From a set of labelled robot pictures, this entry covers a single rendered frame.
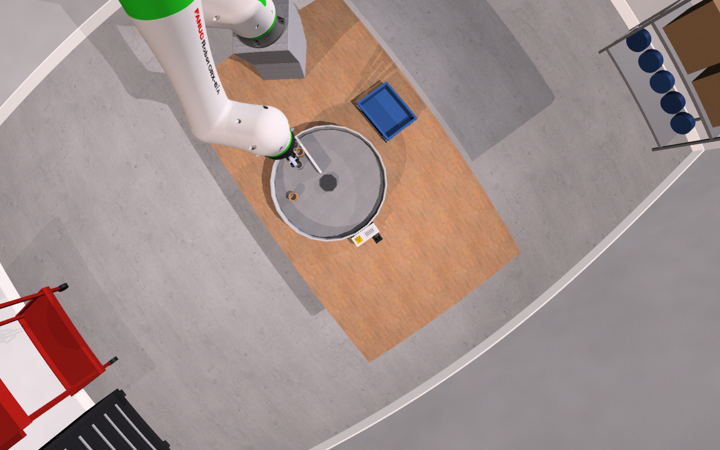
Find blue open-top crate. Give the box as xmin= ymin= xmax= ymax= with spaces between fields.
xmin=357 ymin=81 xmax=418 ymax=143

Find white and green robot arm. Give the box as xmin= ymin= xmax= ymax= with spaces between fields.
xmin=118 ymin=0 xmax=295 ymax=160

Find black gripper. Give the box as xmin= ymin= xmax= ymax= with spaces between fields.
xmin=286 ymin=150 xmax=300 ymax=167

